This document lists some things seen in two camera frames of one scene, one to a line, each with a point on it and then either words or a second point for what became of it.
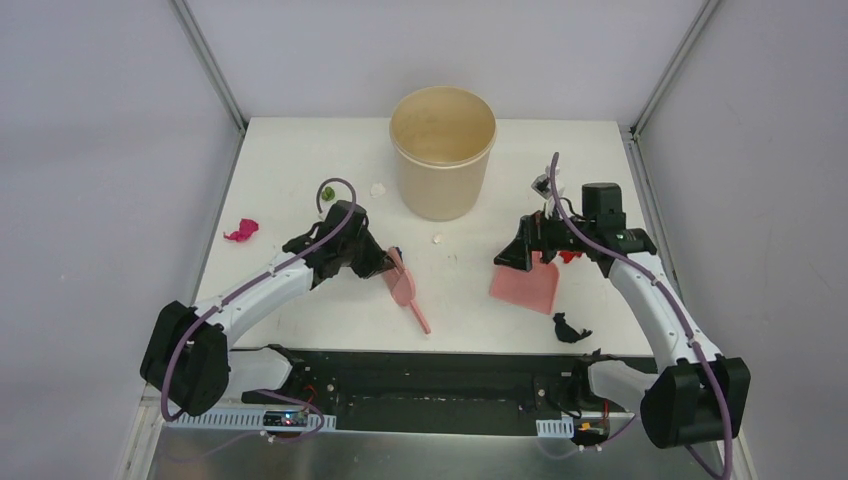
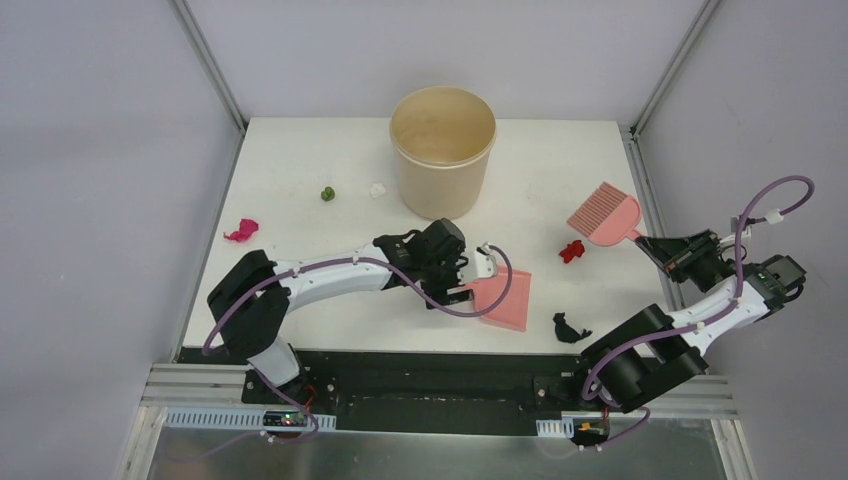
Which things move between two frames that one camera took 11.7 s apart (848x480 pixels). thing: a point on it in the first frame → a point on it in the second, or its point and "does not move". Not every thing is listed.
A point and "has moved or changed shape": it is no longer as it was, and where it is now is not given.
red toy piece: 569,255 does not move
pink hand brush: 402,285 has moved or changed shape
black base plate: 437,394 does not move
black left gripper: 381,261 → 448,279
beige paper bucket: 443,136 does not move
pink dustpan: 534,290 → 511,312
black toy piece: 565,332 does not move
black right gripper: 533,236 → 676,256
